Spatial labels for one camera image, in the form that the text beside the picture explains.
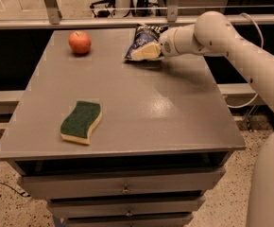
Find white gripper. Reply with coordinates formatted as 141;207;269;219
131;28;179;61

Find blue chip bag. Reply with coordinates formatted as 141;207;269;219
124;24;168;61

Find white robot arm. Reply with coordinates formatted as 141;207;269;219
132;11;274;227

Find black office chair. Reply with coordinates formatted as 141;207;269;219
90;0;116;18

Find red apple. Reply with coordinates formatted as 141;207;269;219
68;30;92;55

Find grey drawer cabinet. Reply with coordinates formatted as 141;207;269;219
0;28;245;227

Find green yellow sponge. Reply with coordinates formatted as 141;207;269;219
60;101;102;145

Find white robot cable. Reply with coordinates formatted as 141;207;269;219
226;12;265;110

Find metal railing frame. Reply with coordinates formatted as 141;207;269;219
0;0;274;29

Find black floor cable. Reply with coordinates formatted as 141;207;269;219
0;131;31;218

